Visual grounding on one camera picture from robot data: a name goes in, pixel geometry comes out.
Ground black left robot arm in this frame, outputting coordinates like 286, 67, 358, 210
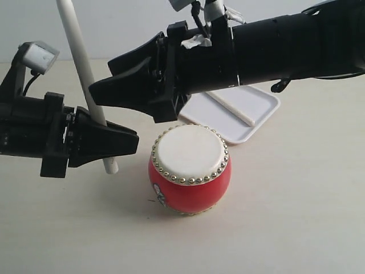
1, 52, 139, 178

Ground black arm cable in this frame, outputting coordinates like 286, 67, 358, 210
22, 71, 39, 96
189, 0, 213, 39

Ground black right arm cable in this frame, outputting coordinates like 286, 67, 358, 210
189, 0, 213, 39

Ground wooden drumstick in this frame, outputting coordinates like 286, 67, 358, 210
206, 91, 256, 127
55, 0, 120, 175

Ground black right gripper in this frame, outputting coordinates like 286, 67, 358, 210
89, 19, 238, 123

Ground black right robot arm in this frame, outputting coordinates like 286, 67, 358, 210
89, 1, 364, 123

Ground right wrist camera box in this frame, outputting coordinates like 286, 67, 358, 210
168, 0, 201, 12

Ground white rectangular tray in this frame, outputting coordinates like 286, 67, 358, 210
179, 86, 281, 145

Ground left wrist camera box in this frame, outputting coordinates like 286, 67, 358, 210
18, 41, 60, 75

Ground red small drum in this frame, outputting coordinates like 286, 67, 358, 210
148, 124, 232, 215

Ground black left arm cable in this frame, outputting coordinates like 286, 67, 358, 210
22, 71, 39, 96

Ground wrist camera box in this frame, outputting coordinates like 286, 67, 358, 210
18, 41, 60, 75
168, 0, 201, 12

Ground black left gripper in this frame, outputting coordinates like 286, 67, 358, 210
1, 52, 139, 178

